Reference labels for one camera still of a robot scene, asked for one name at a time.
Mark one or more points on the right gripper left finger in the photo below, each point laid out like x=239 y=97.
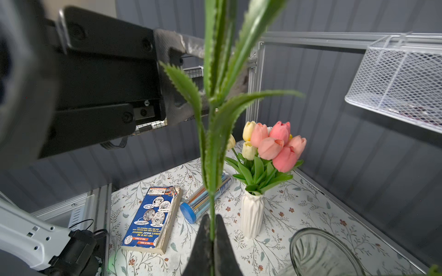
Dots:
x=200 y=261

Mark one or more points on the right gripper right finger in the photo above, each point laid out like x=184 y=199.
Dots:
x=225 y=263

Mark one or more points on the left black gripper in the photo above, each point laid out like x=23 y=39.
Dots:
x=110 y=79

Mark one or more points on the pink carnation stem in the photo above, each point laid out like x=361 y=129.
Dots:
x=226 y=52

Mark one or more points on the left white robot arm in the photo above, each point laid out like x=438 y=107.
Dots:
x=29 y=91

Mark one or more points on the white ribbed vase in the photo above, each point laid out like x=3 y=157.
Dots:
x=252 y=212

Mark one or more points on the clear glass vase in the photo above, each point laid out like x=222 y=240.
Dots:
x=315 y=252

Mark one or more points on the pink and yellow tulip bunch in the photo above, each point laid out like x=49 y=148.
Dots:
x=268 y=157

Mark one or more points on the white wire mesh basket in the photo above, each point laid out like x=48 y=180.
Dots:
x=400 y=76

